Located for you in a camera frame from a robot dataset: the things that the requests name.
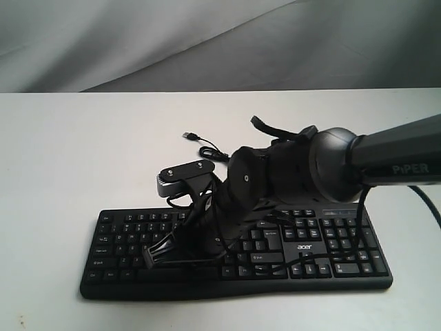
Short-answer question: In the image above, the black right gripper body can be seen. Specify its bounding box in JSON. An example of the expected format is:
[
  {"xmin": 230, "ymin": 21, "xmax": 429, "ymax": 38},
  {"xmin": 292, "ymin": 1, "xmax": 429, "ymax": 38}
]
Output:
[{"xmin": 174, "ymin": 174, "xmax": 248, "ymax": 257}]

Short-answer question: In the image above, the black acer keyboard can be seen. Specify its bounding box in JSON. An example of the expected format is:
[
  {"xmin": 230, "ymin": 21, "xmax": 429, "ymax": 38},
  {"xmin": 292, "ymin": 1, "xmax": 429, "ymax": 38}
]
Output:
[{"xmin": 80, "ymin": 203, "xmax": 393, "ymax": 301}]

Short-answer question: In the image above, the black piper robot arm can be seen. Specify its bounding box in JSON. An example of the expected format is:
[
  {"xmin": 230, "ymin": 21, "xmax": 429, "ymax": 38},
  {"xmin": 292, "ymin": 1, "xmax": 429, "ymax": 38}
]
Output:
[{"xmin": 142, "ymin": 115, "xmax": 440, "ymax": 268}]

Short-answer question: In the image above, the grey backdrop cloth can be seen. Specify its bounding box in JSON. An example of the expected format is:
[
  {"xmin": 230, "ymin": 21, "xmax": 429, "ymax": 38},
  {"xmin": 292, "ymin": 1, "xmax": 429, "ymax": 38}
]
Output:
[{"xmin": 1, "ymin": 1, "xmax": 440, "ymax": 92}]

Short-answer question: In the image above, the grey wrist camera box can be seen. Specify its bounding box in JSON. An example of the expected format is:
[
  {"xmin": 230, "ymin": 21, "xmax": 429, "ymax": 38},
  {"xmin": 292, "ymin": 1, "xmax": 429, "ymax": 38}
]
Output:
[{"xmin": 156, "ymin": 160, "xmax": 215, "ymax": 198}]

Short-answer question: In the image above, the black usb cable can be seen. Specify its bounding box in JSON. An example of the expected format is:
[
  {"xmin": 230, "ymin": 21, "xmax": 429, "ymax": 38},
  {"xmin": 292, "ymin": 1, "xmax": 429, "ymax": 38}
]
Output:
[{"xmin": 181, "ymin": 130, "xmax": 229, "ymax": 163}]

